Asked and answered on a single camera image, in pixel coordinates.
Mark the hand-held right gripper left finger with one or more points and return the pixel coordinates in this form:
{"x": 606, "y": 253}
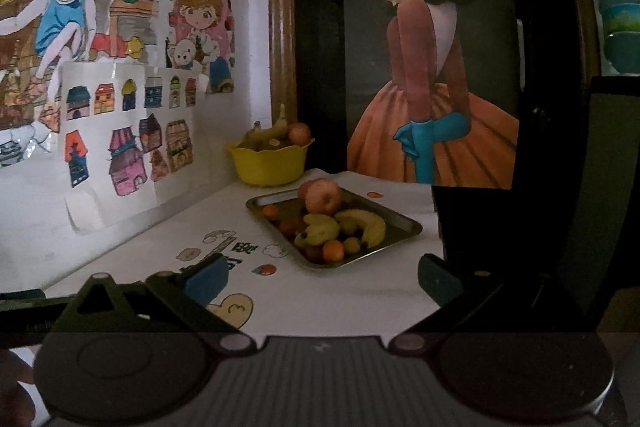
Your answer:
{"x": 207, "y": 279}

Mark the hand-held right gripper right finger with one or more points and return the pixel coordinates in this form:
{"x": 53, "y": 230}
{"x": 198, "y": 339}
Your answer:
{"x": 437, "y": 279}

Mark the metal tray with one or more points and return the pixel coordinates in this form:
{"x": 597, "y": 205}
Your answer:
{"x": 395, "y": 227}

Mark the yellow banana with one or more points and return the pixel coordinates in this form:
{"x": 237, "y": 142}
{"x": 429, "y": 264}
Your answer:
{"x": 320, "y": 229}
{"x": 370, "y": 224}

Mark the tan longan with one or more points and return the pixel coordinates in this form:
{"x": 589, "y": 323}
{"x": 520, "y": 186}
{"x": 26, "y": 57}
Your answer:
{"x": 351, "y": 246}

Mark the small orange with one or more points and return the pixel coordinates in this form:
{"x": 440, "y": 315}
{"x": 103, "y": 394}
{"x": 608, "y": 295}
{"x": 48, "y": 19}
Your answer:
{"x": 270, "y": 211}
{"x": 333, "y": 251}

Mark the person's left hand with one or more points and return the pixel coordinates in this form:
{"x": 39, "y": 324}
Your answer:
{"x": 12, "y": 387}

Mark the dark furniture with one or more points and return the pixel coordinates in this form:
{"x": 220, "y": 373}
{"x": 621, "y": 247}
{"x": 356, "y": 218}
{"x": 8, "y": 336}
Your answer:
{"x": 525, "y": 207}

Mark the yellow bowl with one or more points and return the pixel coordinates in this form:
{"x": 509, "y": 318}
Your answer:
{"x": 270, "y": 167}

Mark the green-yellow banana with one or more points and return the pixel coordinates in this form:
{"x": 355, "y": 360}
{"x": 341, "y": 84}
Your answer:
{"x": 280, "y": 124}
{"x": 250, "y": 138}

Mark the dark fruit with orange sticker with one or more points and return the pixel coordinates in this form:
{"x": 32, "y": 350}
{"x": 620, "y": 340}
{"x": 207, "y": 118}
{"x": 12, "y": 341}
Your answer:
{"x": 273, "y": 142}

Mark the coloured houses drawing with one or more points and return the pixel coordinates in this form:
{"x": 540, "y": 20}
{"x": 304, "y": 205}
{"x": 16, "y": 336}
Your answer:
{"x": 100, "y": 142}

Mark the laughing boy drawing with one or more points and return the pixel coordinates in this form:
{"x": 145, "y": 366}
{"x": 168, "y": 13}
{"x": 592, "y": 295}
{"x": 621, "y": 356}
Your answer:
{"x": 65, "y": 7}

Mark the wall poster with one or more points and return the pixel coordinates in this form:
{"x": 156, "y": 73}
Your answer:
{"x": 425, "y": 57}

